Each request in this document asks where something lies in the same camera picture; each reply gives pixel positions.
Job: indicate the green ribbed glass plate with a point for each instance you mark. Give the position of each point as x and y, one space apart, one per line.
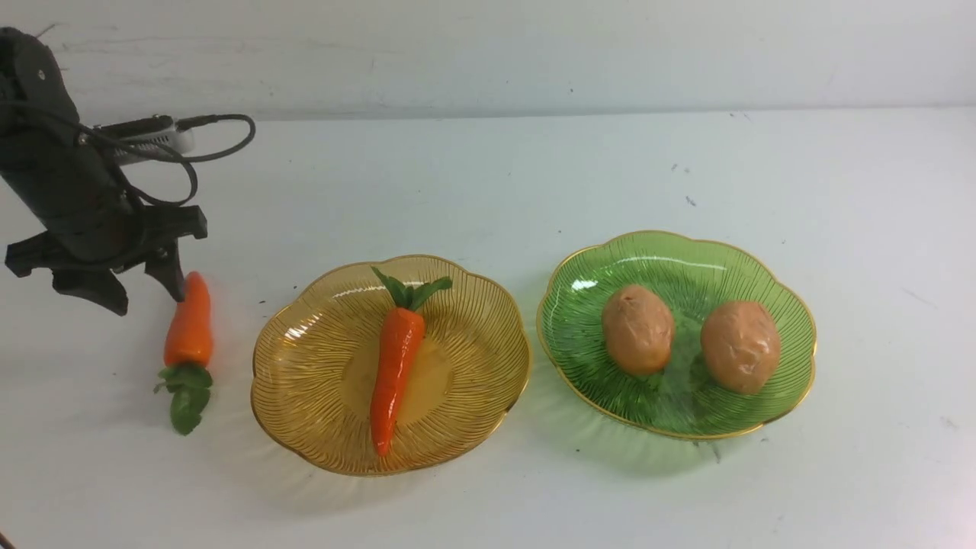
693 277

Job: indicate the orange toy carrot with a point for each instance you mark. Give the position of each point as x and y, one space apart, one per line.
186 355
402 333

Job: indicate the orange toy potato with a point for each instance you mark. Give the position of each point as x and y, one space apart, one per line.
741 346
639 330

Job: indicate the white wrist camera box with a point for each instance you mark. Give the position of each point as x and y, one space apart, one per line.
147 133

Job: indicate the amber ribbed glass plate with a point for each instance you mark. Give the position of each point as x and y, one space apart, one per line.
315 366

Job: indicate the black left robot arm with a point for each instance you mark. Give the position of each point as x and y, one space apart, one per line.
64 173

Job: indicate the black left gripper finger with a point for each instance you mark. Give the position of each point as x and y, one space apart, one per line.
99 287
164 265

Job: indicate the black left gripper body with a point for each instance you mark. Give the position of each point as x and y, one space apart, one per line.
116 243

